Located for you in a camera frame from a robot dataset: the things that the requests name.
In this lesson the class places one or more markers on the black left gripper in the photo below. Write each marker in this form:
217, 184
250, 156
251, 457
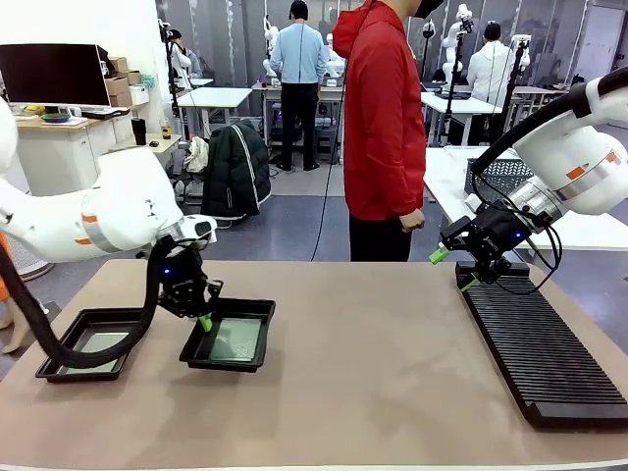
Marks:
181, 289

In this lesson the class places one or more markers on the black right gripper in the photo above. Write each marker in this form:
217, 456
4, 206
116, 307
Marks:
495, 233

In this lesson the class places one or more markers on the black ESD tray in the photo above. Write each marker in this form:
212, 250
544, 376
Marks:
54, 368
196, 350

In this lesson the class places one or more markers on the green circuit board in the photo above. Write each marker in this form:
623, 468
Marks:
240, 338
100, 340

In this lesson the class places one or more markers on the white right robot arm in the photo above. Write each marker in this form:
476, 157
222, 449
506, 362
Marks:
579, 162

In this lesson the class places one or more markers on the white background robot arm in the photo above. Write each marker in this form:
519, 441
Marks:
458, 27

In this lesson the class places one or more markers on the person's right forearm red sleeve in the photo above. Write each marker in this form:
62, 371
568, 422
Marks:
409, 191

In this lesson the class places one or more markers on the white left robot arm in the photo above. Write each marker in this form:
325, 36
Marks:
122, 201

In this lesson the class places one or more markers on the person's right hand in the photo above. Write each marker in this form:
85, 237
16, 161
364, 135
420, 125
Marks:
412, 222

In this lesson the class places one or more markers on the white rounded table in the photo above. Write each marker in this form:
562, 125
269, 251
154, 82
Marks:
451, 176

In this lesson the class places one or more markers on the grey plastic mesh basket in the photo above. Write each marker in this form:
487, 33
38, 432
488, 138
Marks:
510, 169

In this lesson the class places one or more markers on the black slotted board rack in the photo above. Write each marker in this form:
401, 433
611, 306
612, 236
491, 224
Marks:
544, 353

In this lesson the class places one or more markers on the dark green padded jacket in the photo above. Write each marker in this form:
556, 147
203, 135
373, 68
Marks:
235, 172

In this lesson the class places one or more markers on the white background work table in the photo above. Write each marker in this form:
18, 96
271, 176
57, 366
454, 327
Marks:
461, 102

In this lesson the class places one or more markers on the person in red jacket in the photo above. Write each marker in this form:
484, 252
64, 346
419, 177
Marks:
382, 122

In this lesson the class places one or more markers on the white cloth bag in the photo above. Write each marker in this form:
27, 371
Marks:
197, 154

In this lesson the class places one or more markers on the grey step stool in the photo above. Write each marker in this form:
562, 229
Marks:
326, 144

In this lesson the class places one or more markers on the white cylindrical air purifier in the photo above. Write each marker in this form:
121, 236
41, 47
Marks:
29, 260

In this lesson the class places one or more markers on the small wooden side desk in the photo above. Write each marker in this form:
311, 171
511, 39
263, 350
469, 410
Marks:
157, 142

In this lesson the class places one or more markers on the mannequin foot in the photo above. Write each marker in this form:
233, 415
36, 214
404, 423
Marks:
15, 333

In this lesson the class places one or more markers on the person in white hoodie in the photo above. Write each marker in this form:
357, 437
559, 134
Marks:
490, 68

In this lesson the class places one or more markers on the small amber jar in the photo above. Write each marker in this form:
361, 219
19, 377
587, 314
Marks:
166, 131

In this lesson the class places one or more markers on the black tumbler cup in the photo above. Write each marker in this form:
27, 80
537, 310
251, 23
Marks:
139, 132

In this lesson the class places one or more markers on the orange garment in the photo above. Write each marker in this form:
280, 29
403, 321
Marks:
4, 275

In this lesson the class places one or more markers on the white background desk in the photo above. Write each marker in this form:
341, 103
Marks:
216, 97

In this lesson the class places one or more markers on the black keyboard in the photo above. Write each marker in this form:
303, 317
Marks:
105, 113

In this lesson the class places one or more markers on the white storage box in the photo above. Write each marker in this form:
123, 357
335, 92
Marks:
140, 94

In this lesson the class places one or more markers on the grey background workbench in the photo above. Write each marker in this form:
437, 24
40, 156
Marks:
267, 93

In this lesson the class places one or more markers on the green bowl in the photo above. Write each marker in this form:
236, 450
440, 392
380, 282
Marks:
55, 118

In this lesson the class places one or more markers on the brown cardboard box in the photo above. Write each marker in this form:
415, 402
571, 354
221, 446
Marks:
133, 77

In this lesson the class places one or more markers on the person in light blue shirt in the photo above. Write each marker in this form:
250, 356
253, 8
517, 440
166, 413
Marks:
299, 59

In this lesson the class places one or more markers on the black computer monitor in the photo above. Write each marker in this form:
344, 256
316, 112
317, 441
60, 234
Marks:
54, 73

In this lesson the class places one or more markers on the black camera tripod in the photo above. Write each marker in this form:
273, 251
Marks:
515, 73

